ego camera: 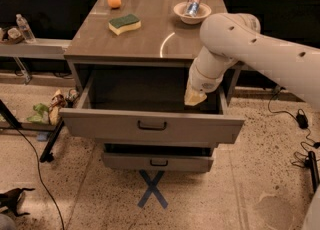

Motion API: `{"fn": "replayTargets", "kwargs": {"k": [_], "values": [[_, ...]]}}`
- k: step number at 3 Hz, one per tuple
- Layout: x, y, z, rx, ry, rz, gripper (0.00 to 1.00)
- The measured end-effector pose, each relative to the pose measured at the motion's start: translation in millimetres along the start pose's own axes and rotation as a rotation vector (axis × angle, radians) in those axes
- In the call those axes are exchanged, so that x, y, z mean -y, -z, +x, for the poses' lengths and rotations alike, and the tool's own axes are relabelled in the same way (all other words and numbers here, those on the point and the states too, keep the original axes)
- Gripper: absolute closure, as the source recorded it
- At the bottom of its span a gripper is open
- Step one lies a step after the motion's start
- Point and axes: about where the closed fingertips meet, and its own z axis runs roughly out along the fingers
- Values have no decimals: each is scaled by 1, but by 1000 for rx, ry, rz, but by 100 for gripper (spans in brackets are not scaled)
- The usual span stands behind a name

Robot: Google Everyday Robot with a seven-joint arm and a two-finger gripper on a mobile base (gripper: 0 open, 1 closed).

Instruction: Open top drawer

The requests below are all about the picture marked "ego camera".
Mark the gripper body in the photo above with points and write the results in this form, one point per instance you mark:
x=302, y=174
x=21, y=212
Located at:
x=201, y=83

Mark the grey top drawer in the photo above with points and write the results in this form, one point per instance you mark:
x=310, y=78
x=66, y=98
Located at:
x=144, y=106

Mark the grey drawer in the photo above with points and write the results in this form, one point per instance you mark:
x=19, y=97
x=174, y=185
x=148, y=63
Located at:
x=157, y=162
x=144, y=106

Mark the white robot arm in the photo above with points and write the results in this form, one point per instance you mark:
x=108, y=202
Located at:
x=265, y=179

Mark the grey drawer cabinet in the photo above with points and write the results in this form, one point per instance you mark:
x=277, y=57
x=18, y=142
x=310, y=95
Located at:
x=162, y=41

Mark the grey bottom drawer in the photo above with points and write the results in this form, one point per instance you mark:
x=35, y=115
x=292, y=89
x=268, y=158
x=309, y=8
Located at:
x=157, y=162

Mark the white bowl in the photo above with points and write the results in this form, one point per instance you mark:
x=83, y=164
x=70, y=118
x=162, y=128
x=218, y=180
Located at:
x=203, y=12

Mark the blue silver drink can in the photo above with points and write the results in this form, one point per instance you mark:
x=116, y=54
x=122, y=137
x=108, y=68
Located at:
x=192, y=8

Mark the blue tape cross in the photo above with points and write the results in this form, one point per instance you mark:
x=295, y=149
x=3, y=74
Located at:
x=152, y=189

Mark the green yellow sponge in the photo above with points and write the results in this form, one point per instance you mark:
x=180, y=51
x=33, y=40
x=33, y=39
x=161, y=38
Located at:
x=123, y=24

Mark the orange fruit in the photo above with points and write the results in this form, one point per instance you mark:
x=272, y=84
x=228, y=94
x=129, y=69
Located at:
x=114, y=4

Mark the black stand right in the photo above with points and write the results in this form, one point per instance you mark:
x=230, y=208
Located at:
x=313, y=170

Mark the green snack bag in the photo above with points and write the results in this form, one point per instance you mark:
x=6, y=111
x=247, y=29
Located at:
x=41, y=114

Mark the black tripod leg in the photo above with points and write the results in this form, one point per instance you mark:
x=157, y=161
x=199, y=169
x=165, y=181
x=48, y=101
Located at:
x=47, y=155

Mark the clear plastic water bottle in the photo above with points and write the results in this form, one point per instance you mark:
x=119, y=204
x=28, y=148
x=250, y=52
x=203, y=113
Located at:
x=25, y=29

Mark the round dish with items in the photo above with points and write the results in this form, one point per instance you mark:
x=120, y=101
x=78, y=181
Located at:
x=10, y=35

